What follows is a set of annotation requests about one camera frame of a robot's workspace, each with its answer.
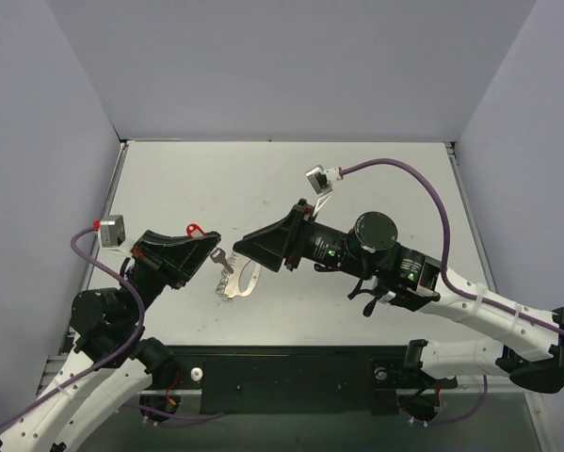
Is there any red key tag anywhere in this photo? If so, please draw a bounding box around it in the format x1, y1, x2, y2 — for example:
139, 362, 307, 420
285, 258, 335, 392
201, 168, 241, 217
186, 223, 205, 238

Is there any silver key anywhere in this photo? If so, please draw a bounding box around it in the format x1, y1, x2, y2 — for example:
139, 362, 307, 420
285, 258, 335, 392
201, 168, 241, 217
209, 248, 234, 274

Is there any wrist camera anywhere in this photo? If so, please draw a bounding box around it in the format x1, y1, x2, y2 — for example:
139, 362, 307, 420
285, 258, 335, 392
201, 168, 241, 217
97, 215, 126, 249
305, 165, 343, 218

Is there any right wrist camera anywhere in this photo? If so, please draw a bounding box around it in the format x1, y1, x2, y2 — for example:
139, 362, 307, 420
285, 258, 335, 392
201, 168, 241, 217
305, 165, 343, 218

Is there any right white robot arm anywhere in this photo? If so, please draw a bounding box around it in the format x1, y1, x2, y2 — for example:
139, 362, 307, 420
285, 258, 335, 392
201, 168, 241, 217
233, 200, 564, 394

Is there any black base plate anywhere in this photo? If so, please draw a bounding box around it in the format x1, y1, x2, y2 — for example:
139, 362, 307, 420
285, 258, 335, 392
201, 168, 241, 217
139, 346, 457, 415

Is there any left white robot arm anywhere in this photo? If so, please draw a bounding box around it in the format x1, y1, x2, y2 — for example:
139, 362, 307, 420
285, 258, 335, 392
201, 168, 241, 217
0, 223, 221, 451

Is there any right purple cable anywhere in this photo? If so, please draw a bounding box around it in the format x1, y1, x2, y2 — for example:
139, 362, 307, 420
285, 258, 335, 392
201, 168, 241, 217
340, 158, 564, 428

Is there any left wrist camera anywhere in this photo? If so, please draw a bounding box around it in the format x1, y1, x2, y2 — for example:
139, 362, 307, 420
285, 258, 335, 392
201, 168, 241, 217
97, 215, 126, 249

